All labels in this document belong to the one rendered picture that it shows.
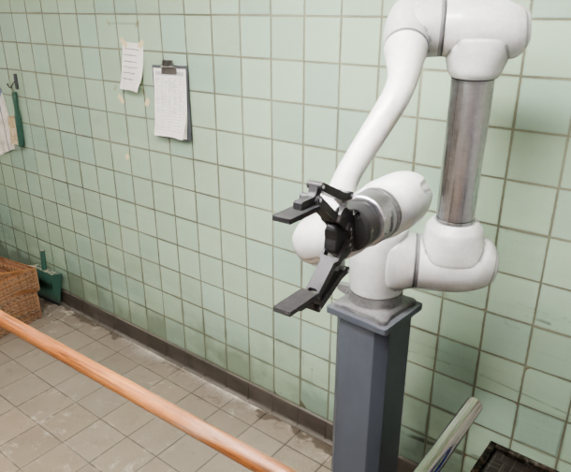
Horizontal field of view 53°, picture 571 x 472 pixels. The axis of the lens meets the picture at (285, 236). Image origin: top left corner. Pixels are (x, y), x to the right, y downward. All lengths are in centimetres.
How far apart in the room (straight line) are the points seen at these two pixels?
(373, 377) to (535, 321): 59
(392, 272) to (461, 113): 45
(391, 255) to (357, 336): 27
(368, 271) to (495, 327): 63
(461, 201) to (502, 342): 69
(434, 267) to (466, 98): 44
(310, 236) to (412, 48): 49
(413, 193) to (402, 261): 59
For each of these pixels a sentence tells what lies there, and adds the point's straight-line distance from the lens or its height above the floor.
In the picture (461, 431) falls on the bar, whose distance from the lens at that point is 102.
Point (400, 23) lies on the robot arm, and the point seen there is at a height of 178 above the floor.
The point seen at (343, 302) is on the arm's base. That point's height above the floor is 102.
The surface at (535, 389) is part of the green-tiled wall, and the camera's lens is 212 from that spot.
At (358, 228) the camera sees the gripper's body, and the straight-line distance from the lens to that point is 89.
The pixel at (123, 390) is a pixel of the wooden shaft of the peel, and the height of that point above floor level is 120.
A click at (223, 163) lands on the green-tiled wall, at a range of 250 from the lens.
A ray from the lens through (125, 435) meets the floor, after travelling 285.
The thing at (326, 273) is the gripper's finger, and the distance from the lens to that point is 85.
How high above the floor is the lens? 181
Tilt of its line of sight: 22 degrees down
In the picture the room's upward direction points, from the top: straight up
